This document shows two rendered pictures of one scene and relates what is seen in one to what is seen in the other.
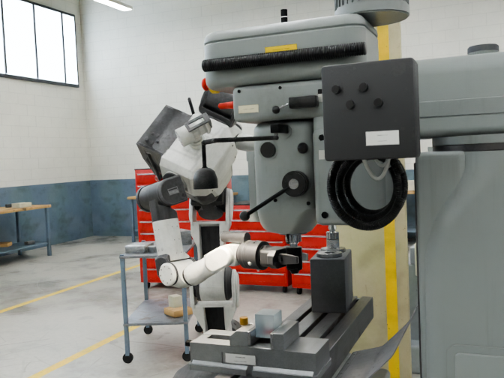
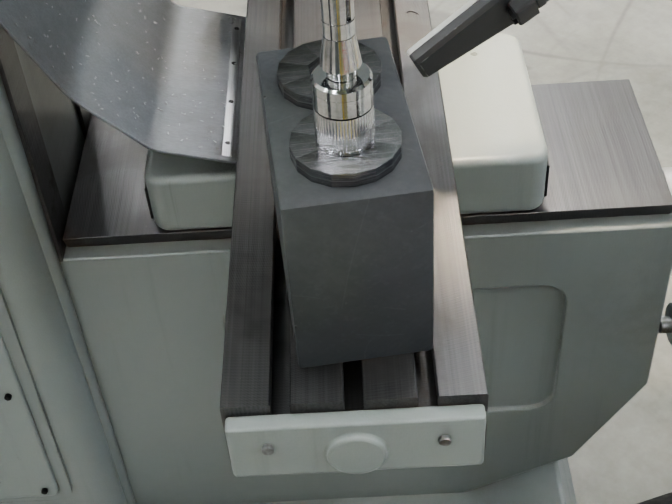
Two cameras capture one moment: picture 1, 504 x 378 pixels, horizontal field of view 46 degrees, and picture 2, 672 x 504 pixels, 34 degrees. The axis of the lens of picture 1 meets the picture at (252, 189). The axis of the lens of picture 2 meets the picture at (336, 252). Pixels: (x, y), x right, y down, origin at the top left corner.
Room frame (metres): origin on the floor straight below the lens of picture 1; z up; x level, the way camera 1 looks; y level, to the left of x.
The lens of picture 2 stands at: (2.85, -0.54, 1.73)
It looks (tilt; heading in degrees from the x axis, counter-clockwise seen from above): 44 degrees down; 160
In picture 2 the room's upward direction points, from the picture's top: 4 degrees counter-clockwise
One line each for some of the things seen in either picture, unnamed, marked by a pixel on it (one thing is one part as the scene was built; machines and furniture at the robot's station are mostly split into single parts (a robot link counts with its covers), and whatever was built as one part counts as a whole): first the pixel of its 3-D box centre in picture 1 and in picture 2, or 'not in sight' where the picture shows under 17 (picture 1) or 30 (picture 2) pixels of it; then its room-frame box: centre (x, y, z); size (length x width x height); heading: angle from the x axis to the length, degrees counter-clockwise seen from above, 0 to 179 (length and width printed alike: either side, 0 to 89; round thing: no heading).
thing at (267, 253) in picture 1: (268, 256); not in sight; (1.80, -0.04, 1.23); 0.13 x 0.12 x 0.10; 143
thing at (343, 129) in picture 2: (332, 241); (343, 111); (2.19, -0.29, 1.21); 0.05 x 0.05 x 0.05
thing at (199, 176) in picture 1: (205, 178); not in sight; (1.74, 0.13, 1.48); 0.07 x 0.07 x 0.06
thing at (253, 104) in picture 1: (301, 103); not in sight; (1.73, -0.15, 1.68); 0.34 x 0.24 x 0.10; 68
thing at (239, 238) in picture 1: (240, 249); not in sight; (1.88, 0.05, 1.24); 0.11 x 0.11 x 0.11; 53
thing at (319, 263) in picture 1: (331, 277); (343, 193); (2.15, -0.27, 1.09); 0.22 x 0.12 x 0.20; 164
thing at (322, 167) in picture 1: (357, 174); not in sight; (1.67, -0.29, 1.47); 0.24 x 0.19 x 0.26; 158
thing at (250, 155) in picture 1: (256, 186); not in sight; (1.79, -0.01, 1.45); 0.04 x 0.04 x 0.21; 68
